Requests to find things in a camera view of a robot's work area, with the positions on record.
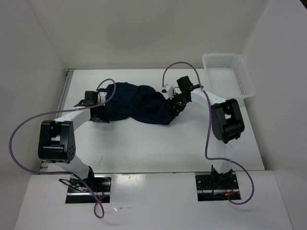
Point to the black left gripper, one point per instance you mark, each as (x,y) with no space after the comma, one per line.
(104,117)

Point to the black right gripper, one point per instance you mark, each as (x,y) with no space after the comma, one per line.
(171,103)

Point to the navy blue shorts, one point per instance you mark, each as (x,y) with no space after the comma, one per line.
(142,103)

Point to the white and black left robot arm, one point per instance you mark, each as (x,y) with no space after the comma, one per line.
(57,138)

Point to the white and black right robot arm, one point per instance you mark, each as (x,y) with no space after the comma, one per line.
(225,123)

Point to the white perforated plastic basket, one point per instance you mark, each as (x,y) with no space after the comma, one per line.
(228,75)

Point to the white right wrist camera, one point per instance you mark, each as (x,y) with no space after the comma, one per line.
(169,90)

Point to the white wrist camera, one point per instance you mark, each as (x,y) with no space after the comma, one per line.
(169,90)
(101,97)

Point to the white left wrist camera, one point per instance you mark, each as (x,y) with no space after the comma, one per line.
(101,97)

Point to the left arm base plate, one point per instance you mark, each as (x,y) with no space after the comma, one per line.
(77,193)

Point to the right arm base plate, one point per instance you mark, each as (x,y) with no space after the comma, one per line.
(207,190)

